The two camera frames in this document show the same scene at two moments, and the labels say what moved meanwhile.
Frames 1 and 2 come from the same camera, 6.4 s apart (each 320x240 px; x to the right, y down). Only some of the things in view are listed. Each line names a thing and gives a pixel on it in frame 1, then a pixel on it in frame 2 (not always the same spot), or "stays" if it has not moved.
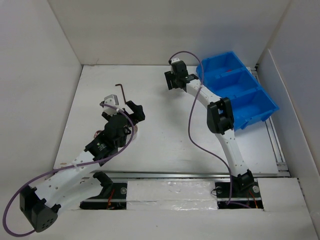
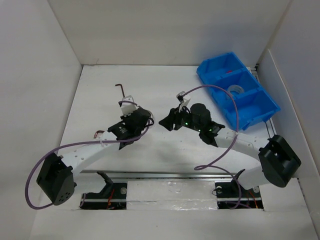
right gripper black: x=169 y=75 → x=173 y=118
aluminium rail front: x=163 y=174 stays
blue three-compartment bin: x=225 y=74 stays
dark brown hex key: x=123 y=93 stays
